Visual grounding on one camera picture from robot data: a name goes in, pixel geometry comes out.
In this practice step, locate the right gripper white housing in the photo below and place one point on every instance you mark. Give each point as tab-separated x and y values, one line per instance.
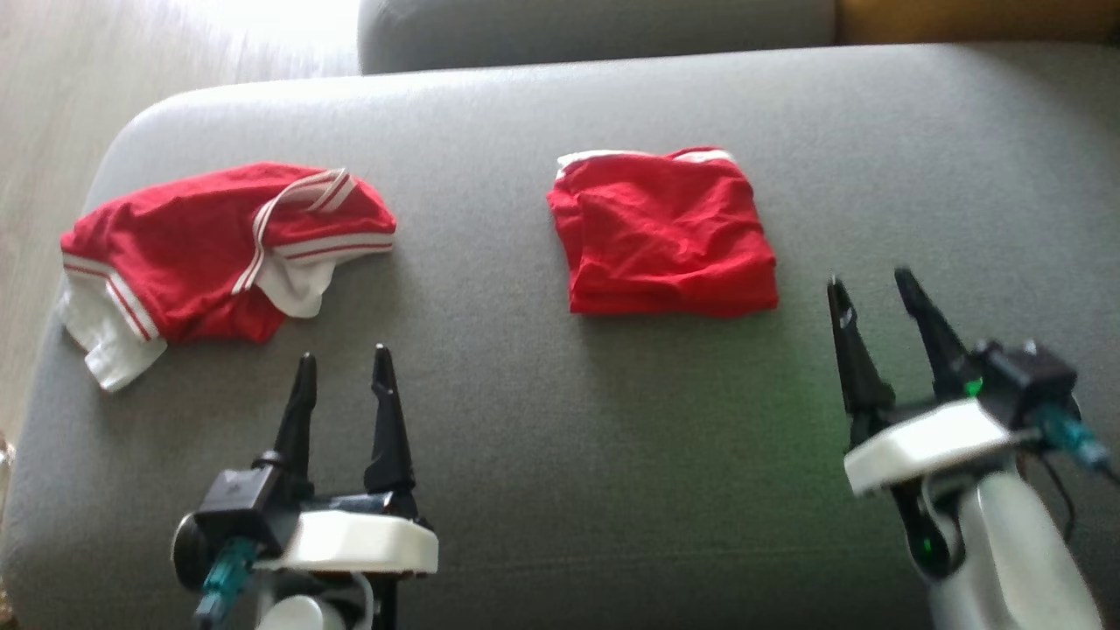
927	442

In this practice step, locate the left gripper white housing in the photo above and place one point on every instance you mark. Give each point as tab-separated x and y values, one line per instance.
359	542

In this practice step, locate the red jersey white trim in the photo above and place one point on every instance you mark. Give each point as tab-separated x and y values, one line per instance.
175	245

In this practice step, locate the red shorts white trim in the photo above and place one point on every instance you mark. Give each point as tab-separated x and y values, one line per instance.
665	236

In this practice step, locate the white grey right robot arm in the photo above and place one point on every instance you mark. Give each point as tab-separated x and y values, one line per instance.
1006	551

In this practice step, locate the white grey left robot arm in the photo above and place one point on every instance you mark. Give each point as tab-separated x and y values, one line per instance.
302	612

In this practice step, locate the grey sofa chaise cushion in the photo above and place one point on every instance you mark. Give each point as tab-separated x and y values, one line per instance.
525	420

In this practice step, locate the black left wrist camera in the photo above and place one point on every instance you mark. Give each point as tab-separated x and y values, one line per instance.
236	499

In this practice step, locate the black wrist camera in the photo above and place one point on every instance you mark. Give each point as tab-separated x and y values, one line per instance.
1032	381
236	499

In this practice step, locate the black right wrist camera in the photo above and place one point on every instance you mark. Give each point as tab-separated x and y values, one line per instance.
1032	381

